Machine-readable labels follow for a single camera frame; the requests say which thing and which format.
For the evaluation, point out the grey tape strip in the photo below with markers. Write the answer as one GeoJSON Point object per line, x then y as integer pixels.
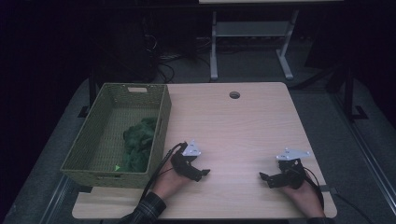
{"type": "Point", "coordinates": [325, 188]}

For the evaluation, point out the green plush garment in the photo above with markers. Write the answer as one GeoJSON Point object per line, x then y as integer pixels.
{"type": "Point", "coordinates": [137, 146]}

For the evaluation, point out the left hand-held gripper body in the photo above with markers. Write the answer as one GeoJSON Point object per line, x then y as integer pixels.
{"type": "Point", "coordinates": [182, 161]}

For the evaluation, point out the person's left hand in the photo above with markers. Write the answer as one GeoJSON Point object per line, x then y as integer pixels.
{"type": "Point", "coordinates": [169, 183]}

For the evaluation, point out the green woven basket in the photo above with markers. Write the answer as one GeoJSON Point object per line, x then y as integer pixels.
{"type": "Point", "coordinates": [102, 146]}

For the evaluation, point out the dark stand with foot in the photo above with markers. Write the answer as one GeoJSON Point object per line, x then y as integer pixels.
{"type": "Point", "coordinates": [91, 90]}
{"type": "Point", "coordinates": [350, 93]}

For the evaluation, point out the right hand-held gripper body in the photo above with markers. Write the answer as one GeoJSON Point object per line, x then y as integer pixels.
{"type": "Point", "coordinates": [292, 174]}

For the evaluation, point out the person's right hand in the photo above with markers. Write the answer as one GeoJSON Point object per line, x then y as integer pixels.
{"type": "Point", "coordinates": [306, 200]}

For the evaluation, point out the grey metal stand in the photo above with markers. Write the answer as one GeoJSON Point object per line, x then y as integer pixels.
{"type": "Point", "coordinates": [249, 29]}

